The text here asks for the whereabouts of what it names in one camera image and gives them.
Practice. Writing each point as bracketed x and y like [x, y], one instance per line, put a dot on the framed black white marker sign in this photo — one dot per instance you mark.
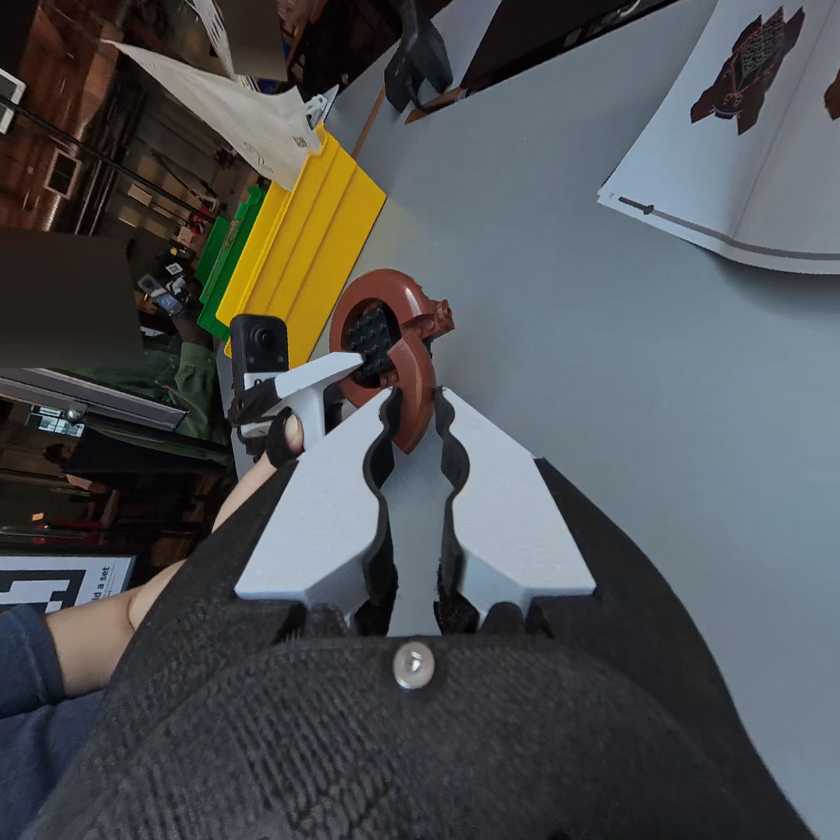
[39, 584]

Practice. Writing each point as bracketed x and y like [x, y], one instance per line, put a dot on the person's left hand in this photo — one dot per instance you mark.
[249, 492]

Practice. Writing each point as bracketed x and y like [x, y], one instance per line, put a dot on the green plastic bin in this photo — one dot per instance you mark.
[229, 262]

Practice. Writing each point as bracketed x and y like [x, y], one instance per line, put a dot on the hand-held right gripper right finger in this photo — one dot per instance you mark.
[518, 525]

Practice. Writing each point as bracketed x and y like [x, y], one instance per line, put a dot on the person's left forearm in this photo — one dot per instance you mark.
[92, 630]

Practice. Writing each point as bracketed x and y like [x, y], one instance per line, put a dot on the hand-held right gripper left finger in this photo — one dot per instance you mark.
[315, 525]

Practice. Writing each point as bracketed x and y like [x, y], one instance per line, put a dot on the yellow plastic bin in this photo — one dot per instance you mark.
[308, 249]

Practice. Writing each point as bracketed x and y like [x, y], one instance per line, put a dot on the brown round brick model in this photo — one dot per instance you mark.
[387, 282]

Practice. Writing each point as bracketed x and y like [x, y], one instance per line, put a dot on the grey adjoining desk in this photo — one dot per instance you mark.
[463, 26]

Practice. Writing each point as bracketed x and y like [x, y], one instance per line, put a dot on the white numbered paper bag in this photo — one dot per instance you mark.
[216, 98]

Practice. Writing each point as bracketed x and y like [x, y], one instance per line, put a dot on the building instruction booklet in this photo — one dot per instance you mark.
[754, 164]

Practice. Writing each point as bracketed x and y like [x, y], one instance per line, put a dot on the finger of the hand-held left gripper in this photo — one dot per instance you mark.
[315, 374]

